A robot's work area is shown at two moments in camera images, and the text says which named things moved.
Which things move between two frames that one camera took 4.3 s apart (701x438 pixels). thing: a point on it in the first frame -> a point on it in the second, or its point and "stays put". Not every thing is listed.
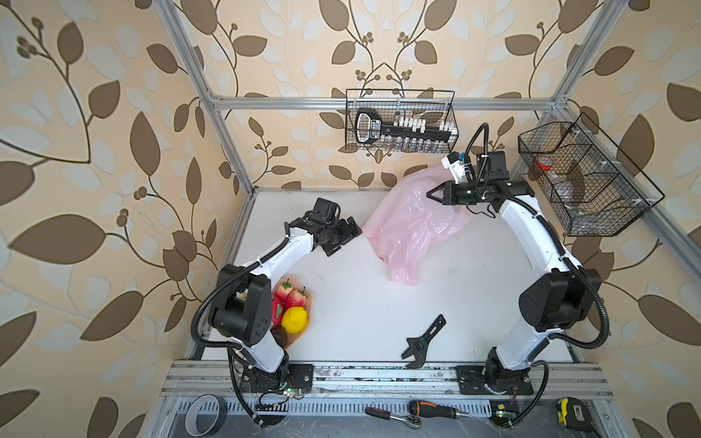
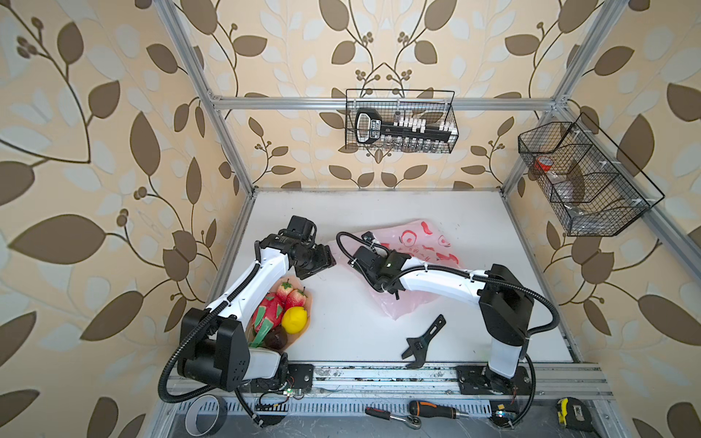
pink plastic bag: x=405 y=225 -> x=421 y=239
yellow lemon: x=294 y=319 stays put
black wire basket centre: x=413 y=120 stays put
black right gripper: x=449 y=189 -> x=391 y=255
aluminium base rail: x=389 y=401 stays put
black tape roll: x=205 y=414 stays put
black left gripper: x=345 y=233 -> x=325 y=260
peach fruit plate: x=297 y=284 stays put
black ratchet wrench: x=413 y=422 stays put
